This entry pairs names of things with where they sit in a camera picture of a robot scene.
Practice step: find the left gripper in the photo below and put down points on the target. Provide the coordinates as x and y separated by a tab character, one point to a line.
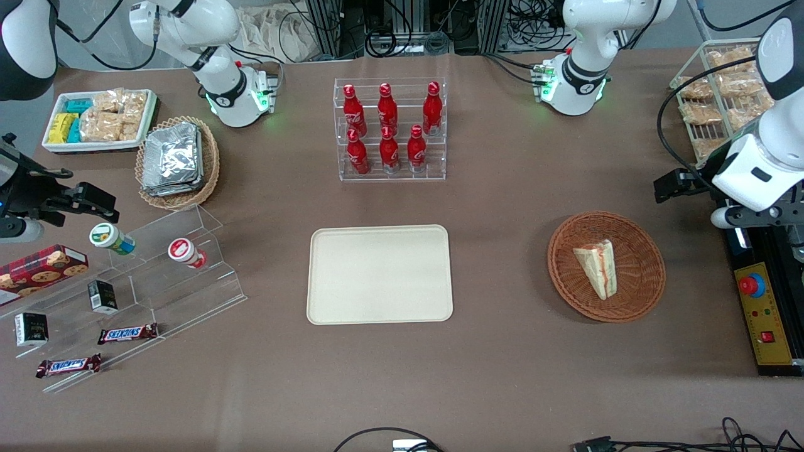
699	179

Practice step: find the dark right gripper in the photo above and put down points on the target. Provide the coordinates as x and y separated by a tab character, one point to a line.
28	191

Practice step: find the triangle sandwich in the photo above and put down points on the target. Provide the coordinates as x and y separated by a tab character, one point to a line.
598	267

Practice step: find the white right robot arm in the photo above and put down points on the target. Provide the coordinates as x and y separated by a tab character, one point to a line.
217	75

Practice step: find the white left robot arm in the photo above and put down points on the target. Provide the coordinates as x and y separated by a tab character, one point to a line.
584	37

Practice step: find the white rectangular snack tray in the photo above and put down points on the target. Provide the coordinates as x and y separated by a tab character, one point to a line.
94	147

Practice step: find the brown wicker basket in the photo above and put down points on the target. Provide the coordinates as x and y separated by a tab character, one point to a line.
634	282

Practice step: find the tan wicker basket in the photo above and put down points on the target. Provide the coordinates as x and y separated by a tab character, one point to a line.
210	163

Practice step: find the beige plastic tray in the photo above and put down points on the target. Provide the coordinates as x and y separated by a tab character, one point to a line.
377	276

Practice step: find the green lid yogurt cup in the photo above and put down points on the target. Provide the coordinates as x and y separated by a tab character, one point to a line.
103	236

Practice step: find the wrapped bread pack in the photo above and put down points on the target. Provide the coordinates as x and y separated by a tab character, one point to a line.
740	85
744	116
701	113
696	88
732	59
708	148

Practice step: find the teal snack pack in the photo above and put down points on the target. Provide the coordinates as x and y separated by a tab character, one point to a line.
78	105
75	130

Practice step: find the red cookie box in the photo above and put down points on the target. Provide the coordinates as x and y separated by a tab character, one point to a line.
41	269

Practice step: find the yellow snack pack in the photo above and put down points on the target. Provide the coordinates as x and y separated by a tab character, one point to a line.
61	127

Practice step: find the clear bag of crackers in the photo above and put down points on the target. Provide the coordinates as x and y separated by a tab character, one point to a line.
130	129
99	127
107	100
134	103

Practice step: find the silver foil pouch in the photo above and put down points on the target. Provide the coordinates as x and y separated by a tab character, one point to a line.
173	191
173	154

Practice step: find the small black carton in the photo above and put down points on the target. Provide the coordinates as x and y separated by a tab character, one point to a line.
31	329
102	297

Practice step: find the red lid yogurt cup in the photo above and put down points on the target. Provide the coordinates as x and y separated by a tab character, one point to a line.
181	250

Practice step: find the snickers chocolate bar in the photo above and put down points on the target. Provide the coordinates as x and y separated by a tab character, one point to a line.
68	365
127	333

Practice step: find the clear acrylic stepped shelf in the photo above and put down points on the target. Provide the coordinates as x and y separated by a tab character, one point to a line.
188	295

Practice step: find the yellow emergency stop panel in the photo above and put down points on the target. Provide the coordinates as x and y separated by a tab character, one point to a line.
769	314

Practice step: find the black machine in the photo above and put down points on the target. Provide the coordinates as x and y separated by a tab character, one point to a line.
769	370

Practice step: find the clear acrylic bottle rack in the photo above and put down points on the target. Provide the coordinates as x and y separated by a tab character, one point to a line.
440	169

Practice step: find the red cola bottle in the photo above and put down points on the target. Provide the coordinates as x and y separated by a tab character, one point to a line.
387	110
389	154
432	112
358	157
416	152
353	112

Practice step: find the white cloth bag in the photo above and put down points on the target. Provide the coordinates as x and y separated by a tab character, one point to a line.
270	34

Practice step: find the white plug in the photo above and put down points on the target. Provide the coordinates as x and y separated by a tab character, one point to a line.
408	446

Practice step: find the aluminium frame rack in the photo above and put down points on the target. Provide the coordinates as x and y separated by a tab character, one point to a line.
402	25

